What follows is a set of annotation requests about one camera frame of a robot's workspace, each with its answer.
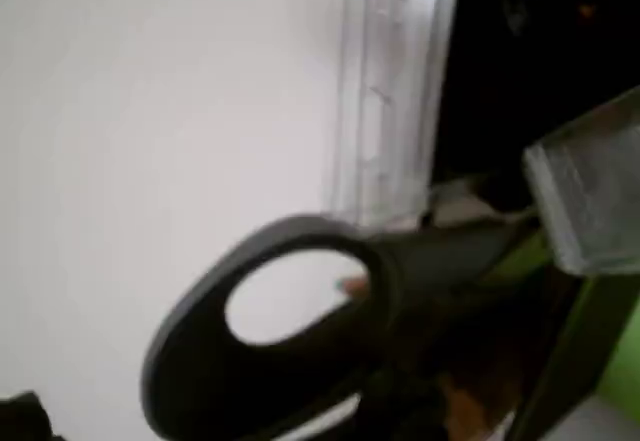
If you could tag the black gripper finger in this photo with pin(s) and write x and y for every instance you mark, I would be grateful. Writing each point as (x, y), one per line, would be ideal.
(22, 421)

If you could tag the black mesh desk organizer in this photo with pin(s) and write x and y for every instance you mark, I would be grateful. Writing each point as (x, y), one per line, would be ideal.
(500, 111)

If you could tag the clear plastic ruler set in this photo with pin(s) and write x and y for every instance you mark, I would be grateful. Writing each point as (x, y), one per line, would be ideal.
(390, 86)

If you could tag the green sticky note pad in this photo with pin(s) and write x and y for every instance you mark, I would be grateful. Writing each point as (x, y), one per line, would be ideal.
(625, 371)

